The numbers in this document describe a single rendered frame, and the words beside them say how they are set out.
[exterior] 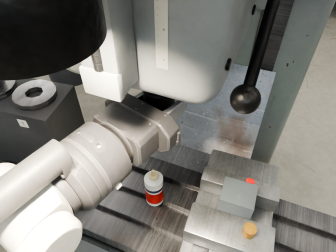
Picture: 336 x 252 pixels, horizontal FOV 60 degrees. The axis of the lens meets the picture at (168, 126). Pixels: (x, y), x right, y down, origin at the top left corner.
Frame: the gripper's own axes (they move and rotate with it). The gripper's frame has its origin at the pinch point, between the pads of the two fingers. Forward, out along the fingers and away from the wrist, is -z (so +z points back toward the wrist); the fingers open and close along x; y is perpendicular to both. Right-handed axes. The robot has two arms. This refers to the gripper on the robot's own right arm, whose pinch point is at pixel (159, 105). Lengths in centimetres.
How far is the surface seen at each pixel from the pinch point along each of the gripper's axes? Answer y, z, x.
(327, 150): 122, -140, -31
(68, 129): 18.9, 2.5, 24.9
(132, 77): -12.6, 9.6, -4.6
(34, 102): 9.8, 6.2, 27.7
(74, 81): 117, -83, 159
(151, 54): -14.7, 7.9, -5.6
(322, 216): 29.6, -19.0, -29.7
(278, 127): 32, -41, -11
